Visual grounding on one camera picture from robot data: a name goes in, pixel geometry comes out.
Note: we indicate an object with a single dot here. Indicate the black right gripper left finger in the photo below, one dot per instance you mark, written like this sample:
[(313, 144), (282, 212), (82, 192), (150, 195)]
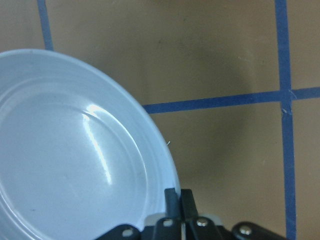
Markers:
[(172, 204)]

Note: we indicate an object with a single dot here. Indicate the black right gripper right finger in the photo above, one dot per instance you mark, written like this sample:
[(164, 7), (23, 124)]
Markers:
[(188, 205)]

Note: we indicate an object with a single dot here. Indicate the blue plate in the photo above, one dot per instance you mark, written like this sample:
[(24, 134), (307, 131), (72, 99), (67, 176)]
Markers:
[(78, 154)]

